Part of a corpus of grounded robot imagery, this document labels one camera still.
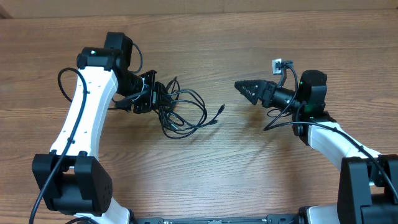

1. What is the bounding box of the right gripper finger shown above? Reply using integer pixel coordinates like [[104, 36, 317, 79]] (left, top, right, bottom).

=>
[[236, 86, 264, 105], [234, 80, 267, 90]]

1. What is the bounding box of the black cable bundle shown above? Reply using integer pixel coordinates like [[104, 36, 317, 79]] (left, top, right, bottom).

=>
[[155, 76, 226, 140]]

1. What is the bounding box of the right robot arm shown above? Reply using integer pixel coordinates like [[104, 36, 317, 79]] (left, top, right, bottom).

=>
[[234, 70, 397, 223]]

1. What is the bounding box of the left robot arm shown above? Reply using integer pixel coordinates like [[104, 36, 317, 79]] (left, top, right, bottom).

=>
[[32, 32, 172, 223]]

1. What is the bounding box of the cardboard wall panel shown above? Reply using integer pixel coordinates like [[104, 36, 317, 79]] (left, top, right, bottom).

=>
[[1, 0, 397, 19]]

